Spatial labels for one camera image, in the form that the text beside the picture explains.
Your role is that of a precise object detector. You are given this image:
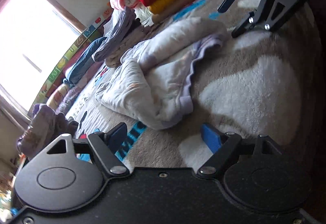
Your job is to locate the blue folded blanket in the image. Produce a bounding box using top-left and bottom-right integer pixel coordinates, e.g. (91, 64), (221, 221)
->
(64, 37), (108, 85)

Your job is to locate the colourful alphabet foam mat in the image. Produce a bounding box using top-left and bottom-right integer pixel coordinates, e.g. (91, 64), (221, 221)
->
(33, 7), (116, 108)

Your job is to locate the white printed folded garment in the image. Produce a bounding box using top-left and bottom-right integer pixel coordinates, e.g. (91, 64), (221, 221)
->
(105, 18), (154, 68)

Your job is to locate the white crumpled sheet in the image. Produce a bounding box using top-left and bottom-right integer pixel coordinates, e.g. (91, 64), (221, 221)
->
(133, 6), (154, 26)

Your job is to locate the window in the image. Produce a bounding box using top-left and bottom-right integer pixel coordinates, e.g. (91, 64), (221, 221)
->
(0, 0), (82, 113)

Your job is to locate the yellow printed pillow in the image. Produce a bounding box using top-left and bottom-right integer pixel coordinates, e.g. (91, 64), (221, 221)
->
(45, 83), (70, 110)

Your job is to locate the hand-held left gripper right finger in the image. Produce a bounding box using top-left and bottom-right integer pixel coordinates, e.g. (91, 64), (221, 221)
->
(197, 124), (282, 178)

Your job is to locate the brown cartoon printed blanket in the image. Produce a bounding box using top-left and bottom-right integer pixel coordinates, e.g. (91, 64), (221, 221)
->
(66, 0), (322, 177)

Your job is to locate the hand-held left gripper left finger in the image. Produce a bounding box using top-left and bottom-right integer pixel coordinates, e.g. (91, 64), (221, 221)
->
(46, 122), (131, 177)

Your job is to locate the purple folded garment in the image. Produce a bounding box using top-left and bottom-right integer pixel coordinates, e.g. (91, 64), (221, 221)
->
(92, 7), (136, 62)

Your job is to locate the white floral fleece top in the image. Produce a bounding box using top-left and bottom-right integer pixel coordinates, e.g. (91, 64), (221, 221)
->
(94, 16), (229, 131)

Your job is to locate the beige folded garment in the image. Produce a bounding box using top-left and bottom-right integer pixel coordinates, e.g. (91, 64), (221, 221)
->
(151, 0), (202, 22)

